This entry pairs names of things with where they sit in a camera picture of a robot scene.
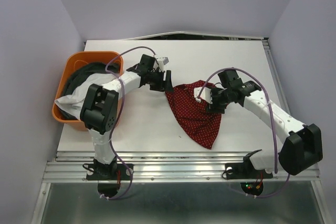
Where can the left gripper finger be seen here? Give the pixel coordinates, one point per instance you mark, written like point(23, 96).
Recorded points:
point(162, 82)
point(168, 82)

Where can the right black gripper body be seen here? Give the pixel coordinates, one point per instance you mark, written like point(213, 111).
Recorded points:
point(220, 99)

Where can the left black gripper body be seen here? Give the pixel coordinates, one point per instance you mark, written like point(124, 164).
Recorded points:
point(155, 81)

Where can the red polka dot skirt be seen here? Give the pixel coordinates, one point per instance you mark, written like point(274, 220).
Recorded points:
point(201, 126)

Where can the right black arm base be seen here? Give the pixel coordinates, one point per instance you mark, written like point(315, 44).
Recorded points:
point(245, 170)

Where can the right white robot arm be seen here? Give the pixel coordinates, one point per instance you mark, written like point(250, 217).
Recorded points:
point(297, 146)

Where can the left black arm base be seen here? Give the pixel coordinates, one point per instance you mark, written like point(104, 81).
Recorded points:
point(100, 172)

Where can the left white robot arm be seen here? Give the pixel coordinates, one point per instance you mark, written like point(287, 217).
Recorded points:
point(103, 102)

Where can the dark grey dotted skirt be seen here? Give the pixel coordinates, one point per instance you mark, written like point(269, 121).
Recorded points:
point(79, 76)

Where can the orange plastic bin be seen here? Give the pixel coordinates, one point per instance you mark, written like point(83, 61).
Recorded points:
point(75, 62)

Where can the white skirt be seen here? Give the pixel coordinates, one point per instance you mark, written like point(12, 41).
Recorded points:
point(71, 104)

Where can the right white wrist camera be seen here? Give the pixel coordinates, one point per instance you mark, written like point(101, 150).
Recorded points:
point(205, 95)

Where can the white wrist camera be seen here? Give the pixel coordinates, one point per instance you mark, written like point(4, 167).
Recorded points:
point(205, 95)
point(161, 63)

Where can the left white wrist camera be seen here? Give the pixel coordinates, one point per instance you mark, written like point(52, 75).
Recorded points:
point(161, 63)

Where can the aluminium mounting rail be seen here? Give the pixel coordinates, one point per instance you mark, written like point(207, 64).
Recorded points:
point(149, 167)

